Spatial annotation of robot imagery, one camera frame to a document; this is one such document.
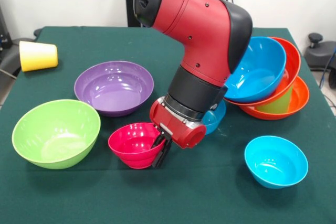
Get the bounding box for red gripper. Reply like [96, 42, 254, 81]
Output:
[150, 97, 207, 169]

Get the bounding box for pink plastic bowl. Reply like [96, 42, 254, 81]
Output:
[108, 123, 164, 169]

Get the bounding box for small dark blue bowl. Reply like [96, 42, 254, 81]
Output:
[202, 100, 227, 135]

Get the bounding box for green plastic cup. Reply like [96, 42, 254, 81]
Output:
[256, 88, 293, 114]

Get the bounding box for large blue plastic bowl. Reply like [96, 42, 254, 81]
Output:
[225, 37, 287, 104]

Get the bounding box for orange plastic bowl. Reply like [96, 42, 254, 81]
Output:
[240, 76, 310, 121]
[225, 37, 301, 109]

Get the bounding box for dark green tablecloth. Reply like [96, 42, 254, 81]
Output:
[0, 26, 336, 224]

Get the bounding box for purple plastic bowl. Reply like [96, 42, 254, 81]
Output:
[74, 61, 155, 118]

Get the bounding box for large green plastic bowl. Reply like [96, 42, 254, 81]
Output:
[12, 99, 101, 170]

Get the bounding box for small cyan plastic bowl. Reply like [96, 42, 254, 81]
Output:
[244, 135, 309, 189]

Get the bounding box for yellow plastic cup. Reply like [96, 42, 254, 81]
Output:
[19, 41, 59, 72]

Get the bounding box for black equipment base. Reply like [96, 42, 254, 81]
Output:
[0, 6, 43, 80]
[304, 33, 336, 89]

